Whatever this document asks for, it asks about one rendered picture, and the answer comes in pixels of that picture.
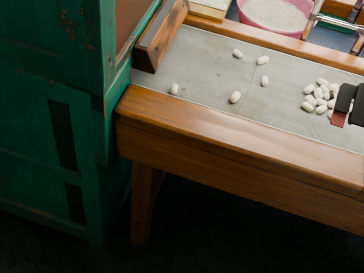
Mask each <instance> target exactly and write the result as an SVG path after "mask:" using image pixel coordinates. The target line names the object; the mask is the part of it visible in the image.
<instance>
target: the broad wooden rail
mask: <svg viewBox="0 0 364 273"><path fill-rule="evenodd" d="M114 153H115V155H117V156H120V157H123V158H126V159H129V160H133V161H136V162H138V163H141V164H144V165H147V166H150V167H154V168H157V169H159V170H162V171H165V172H168V173H172V174H175V175H177V176H180V177H183V178H186V179H189V180H193V181H196V182H199V183H202V184H205V185H208V186H211V187H214V188H217V189H220V190H223V191H226V192H229V193H232V194H235V195H238V196H241V197H244V198H247V199H250V200H254V201H256V202H263V203H264V204H265V205H269V206H272V207H275V208H277V209H280V210H283V211H287V212H290V213H293V214H295V215H298V216H301V217H304V218H308V219H311V220H314V221H317V222H320V223H323V224H326V225H329V226H332V227H335V228H338V229H341V230H344V231H347V232H350V233H353V234H356V235H359V236H362V237H364V156H362V155H358V154H355V153H352V152H348V151H345V150H342V149H339V148H336V147H333V146H329V145H326V144H323V143H320V142H317V141H313V140H310V139H307V138H303V137H301V136H297V135H294V134H291V133H287V132H284V131H280V130H278V129H275V128H271V127H268V126H265V125H261V124H259V123H255V122H252V121H249V120H245V119H242V118H239V117H236V116H233V115H230V114H226V113H223V112H219V111H217V110H214V109H210V108H207V107H203V106H200V105H197V104H194V103H191V102H187V101H184V100H181V99H177V98H175V97H171V96H168V95H165V94H162V93H158V92H155V91H152V90H149V89H146V88H142V87H139V86H136V85H133V84H129V85H128V86H127V88H126V89H125V91H124V93H123V94H122V96H121V98H120V100H119V101H118V103H117V104H116V106H115V108H114Z"/></svg>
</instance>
